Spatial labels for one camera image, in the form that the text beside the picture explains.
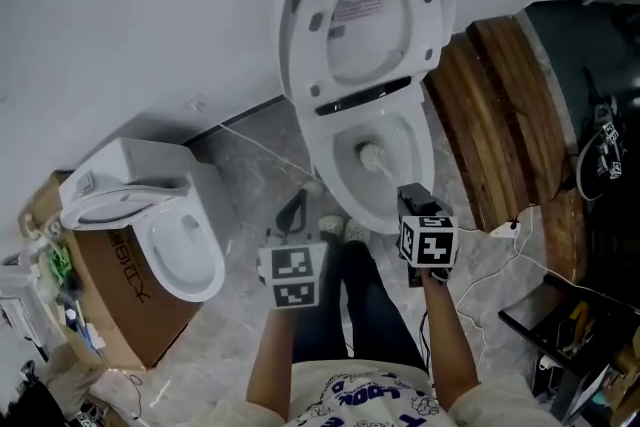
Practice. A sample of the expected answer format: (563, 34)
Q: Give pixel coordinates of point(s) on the white toilet brush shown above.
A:
(370, 156)

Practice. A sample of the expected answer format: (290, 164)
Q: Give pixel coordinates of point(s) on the white toilet seat lid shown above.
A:
(367, 20)

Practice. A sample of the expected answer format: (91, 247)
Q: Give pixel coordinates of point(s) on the wooden step platform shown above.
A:
(505, 125)

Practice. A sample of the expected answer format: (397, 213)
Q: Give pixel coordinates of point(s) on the white toilet bowl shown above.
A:
(395, 210)

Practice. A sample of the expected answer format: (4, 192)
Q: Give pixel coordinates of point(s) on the brown cardboard box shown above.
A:
(145, 305)

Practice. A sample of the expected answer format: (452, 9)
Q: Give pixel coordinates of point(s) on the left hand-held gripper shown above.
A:
(295, 272)

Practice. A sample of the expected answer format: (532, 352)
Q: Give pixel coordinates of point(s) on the person's white shoe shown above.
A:
(356, 230)
(331, 225)

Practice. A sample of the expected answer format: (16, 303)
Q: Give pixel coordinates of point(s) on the person's white left shoe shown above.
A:
(331, 225)

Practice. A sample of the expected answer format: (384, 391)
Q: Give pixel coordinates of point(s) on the black open tool tray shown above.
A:
(565, 330)

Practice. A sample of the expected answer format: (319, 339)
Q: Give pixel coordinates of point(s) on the person's right forearm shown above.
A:
(450, 345)

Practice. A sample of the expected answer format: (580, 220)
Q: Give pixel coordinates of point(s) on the person's dark trousers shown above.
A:
(360, 310)

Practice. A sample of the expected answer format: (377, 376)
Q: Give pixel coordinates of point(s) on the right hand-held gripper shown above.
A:
(429, 245)

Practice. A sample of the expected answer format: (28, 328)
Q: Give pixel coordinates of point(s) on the person's left forearm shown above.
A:
(272, 360)

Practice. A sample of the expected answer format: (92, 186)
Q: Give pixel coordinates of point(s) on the person's white right shoe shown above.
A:
(356, 230)

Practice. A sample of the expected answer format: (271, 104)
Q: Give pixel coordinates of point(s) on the person's printed white shirt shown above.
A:
(370, 397)

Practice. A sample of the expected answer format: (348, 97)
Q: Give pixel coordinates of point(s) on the spare white toilet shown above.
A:
(175, 225)

